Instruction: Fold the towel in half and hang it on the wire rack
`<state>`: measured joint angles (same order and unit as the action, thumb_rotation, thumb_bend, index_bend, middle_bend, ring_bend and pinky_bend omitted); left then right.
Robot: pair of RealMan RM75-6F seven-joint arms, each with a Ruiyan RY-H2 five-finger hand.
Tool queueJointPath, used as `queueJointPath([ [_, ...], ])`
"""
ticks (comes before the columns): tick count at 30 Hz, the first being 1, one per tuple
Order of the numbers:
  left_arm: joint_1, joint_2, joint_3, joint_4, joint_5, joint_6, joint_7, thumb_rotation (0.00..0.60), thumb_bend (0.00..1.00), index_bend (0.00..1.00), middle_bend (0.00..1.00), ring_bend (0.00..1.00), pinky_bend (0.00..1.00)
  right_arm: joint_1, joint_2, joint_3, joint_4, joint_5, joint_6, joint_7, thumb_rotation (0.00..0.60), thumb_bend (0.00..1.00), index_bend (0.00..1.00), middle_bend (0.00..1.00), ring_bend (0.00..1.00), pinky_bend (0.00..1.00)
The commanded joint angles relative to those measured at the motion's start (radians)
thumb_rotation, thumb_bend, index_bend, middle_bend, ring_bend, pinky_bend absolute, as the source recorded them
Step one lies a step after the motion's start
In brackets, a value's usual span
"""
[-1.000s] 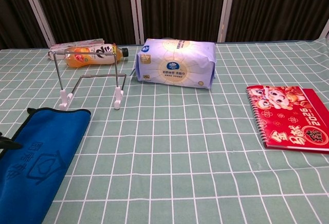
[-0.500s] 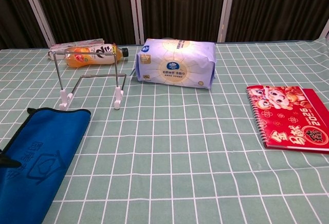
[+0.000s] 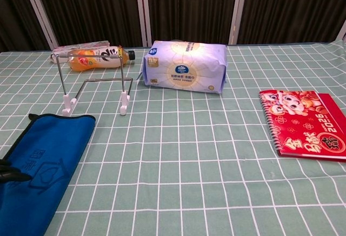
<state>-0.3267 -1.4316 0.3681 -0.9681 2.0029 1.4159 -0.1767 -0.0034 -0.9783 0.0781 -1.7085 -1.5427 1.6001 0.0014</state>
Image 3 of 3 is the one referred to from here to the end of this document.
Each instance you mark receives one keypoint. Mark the lilac tissue pack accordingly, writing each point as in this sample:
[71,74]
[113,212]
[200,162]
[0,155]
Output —
[183,68]

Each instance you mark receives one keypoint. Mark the blue and grey towel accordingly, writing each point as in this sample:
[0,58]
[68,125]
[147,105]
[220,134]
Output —
[48,152]

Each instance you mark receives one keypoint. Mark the dark screen curtain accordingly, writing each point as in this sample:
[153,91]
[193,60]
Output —
[189,6]

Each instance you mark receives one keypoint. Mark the red spiral calendar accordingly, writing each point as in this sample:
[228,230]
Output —
[302,122]

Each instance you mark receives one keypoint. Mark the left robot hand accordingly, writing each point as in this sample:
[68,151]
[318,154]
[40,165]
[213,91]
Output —
[10,176]

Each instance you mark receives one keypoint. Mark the orange drink bottle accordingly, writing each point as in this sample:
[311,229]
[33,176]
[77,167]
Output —
[83,62]

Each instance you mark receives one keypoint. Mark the green checked tablecloth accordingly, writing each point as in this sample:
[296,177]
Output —
[202,165]

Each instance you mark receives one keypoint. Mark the white screen frame post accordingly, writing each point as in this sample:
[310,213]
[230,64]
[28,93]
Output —
[343,31]
[40,14]
[143,11]
[237,11]

